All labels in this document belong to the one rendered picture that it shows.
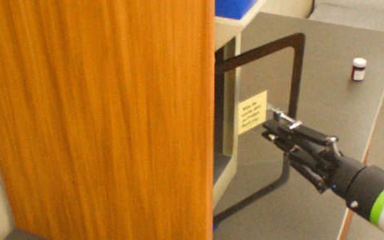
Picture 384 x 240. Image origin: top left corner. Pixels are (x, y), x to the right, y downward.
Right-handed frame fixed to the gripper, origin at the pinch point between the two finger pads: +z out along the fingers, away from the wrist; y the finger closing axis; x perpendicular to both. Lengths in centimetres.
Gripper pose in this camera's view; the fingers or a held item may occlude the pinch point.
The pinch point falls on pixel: (278, 134)
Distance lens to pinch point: 111.7
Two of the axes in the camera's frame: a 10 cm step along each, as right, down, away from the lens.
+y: -0.2, -8.3, -5.6
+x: -7.9, 3.6, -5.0
